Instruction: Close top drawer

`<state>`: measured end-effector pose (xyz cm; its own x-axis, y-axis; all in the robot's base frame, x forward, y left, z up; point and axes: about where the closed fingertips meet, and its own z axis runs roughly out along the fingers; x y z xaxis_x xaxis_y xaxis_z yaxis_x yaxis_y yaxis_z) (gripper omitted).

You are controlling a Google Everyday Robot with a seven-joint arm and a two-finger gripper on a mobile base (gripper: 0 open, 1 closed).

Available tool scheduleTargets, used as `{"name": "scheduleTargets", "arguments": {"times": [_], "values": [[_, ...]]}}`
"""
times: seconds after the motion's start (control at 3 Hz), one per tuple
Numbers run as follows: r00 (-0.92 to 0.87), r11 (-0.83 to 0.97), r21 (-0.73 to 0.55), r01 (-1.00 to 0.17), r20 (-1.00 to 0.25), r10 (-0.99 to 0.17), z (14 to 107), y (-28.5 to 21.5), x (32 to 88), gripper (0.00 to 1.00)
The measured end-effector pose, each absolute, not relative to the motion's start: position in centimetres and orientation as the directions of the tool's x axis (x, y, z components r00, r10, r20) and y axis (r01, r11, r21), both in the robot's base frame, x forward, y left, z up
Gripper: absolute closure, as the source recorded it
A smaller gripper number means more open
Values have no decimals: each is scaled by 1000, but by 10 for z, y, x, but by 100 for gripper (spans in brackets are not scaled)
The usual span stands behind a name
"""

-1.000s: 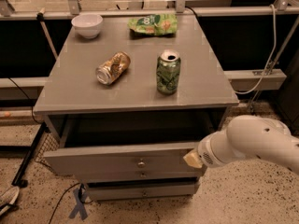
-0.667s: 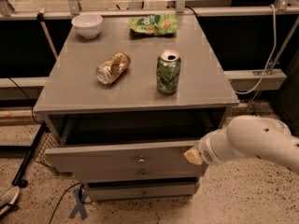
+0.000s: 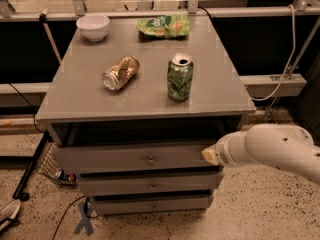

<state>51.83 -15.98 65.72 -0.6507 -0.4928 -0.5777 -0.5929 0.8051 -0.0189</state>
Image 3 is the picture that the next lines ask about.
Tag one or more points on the grey top drawer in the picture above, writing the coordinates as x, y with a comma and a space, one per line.
132, 157

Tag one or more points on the grey drawer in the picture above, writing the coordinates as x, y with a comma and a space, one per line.
132, 157
154, 203
150, 183

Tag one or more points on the grey middle drawer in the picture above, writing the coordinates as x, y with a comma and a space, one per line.
150, 183

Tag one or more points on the black floor stand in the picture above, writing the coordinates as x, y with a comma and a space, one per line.
25, 163

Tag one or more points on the grey bottom drawer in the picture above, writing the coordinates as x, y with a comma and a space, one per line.
154, 203

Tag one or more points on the wooden stick with clamp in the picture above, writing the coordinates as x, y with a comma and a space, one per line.
43, 20

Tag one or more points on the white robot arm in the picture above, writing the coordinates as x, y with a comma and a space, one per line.
288, 148

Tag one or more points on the wire mesh basket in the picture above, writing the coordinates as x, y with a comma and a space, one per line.
50, 168

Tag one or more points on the green chip bag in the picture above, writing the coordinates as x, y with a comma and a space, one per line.
166, 26

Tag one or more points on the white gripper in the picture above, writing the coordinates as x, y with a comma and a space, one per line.
222, 152

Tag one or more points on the grey wooden drawer cabinet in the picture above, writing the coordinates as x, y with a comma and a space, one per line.
80, 111

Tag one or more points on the green soda can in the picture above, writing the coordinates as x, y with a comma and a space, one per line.
179, 76

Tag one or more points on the gold crushed can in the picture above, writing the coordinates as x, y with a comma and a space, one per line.
119, 74

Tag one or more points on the white ceramic bowl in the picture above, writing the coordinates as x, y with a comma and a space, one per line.
93, 27

